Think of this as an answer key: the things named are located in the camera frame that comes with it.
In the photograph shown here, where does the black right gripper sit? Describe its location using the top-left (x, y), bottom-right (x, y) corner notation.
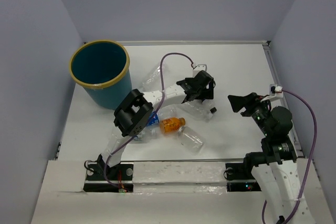
top-left (226, 91), bottom-right (272, 136)

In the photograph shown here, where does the long clear ribbed bottle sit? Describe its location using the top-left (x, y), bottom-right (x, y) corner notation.
top-left (180, 101), bottom-right (214, 122)

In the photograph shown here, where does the small Pepsi labelled bottle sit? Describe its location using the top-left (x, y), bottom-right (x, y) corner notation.
top-left (202, 100), bottom-right (217, 115)

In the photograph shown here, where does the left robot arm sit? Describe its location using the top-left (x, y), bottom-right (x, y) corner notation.
top-left (97, 70), bottom-right (216, 179)

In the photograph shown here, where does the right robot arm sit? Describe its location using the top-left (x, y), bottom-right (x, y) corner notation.
top-left (224, 92), bottom-right (316, 223)

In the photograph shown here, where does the teal bin yellow rim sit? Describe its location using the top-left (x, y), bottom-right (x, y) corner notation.
top-left (69, 40), bottom-right (132, 110)

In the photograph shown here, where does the clear bottle blue label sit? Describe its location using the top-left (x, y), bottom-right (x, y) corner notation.
top-left (147, 105), bottom-right (177, 126)

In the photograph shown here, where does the large clear crumpled bottle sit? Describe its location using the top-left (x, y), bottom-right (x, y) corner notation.
top-left (139, 63), bottom-right (168, 92)

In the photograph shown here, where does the orange juice bottle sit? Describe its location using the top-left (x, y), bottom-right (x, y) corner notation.
top-left (160, 117), bottom-right (186, 134)

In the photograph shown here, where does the clear wide-mouth plastic jar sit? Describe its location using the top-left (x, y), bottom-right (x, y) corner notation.
top-left (177, 126), bottom-right (205, 154)

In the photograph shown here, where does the clear bottle white cap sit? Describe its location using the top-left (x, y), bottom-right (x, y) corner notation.
top-left (132, 128), bottom-right (158, 143)

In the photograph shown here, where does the white foam front board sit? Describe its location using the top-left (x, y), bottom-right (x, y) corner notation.
top-left (31, 158), bottom-right (330, 224)

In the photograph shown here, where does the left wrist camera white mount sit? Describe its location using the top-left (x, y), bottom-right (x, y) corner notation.
top-left (192, 63), bottom-right (207, 77)

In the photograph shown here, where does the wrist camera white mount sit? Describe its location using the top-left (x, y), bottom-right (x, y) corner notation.
top-left (261, 84), bottom-right (284, 102)
top-left (192, 63), bottom-right (207, 77)

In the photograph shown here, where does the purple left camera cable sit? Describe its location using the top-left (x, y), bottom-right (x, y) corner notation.
top-left (103, 52), bottom-right (196, 189)

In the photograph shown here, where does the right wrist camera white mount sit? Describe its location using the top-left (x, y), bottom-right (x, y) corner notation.
top-left (261, 84), bottom-right (284, 102)

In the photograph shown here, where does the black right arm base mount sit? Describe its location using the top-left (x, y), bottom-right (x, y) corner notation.
top-left (223, 163), bottom-right (261, 193)

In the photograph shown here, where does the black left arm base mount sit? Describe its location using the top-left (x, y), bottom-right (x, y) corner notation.
top-left (83, 161), bottom-right (134, 193)

